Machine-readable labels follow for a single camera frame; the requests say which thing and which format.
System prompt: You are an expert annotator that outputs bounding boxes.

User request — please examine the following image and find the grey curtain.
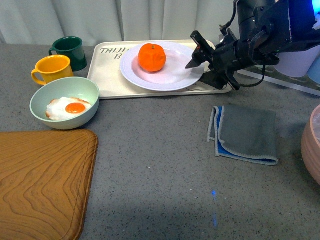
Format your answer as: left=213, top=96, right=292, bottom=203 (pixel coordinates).
left=0, top=0, right=233, bottom=46

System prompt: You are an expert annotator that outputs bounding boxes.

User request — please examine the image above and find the clear cup rack with wooden bar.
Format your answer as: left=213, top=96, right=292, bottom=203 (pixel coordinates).
left=237, top=65, right=320, bottom=97

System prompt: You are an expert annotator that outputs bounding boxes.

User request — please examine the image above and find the blue plastic cup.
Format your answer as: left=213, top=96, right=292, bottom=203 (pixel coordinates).
left=307, top=57, right=320, bottom=84

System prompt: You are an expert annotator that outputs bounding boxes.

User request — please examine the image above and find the yellow mug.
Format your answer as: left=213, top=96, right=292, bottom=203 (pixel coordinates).
left=31, top=54, right=74, bottom=86

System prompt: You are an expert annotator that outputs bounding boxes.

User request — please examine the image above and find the pink bowl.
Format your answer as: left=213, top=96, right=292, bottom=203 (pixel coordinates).
left=301, top=105, right=320, bottom=184

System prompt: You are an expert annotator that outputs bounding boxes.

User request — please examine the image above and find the cream bear serving tray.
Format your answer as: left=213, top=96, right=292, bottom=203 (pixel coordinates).
left=87, top=40, right=232, bottom=99

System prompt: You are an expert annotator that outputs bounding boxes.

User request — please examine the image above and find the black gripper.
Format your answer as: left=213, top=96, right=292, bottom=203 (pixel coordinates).
left=185, top=29, right=280, bottom=91

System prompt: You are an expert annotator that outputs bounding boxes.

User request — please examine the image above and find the orange mandarin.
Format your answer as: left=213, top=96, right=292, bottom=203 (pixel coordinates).
left=138, top=43, right=167, bottom=73

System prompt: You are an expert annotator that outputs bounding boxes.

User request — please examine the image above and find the dark green mug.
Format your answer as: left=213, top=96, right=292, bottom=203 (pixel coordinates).
left=48, top=36, right=88, bottom=72

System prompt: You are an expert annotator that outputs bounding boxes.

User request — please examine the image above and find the grey blue folded cloth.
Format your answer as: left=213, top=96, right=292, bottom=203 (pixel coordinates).
left=207, top=105, right=279, bottom=166

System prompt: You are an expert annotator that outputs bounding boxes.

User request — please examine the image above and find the light green bowl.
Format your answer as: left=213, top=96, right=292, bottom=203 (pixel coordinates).
left=29, top=77, right=100, bottom=130

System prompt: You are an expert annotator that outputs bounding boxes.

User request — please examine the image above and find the purple plastic cup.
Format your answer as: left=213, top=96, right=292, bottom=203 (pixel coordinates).
left=274, top=45, right=320, bottom=78

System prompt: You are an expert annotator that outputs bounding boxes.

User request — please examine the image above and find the fake fried egg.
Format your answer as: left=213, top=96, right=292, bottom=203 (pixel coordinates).
left=45, top=97, right=92, bottom=121

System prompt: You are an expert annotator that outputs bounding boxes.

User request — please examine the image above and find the white ridged plate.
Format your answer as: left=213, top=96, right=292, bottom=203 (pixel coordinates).
left=120, top=41, right=205, bottom=92

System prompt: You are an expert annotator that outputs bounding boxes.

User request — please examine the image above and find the wooden cutting board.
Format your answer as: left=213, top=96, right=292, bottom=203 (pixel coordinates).
left=0, top=129, right=99, bottom=240

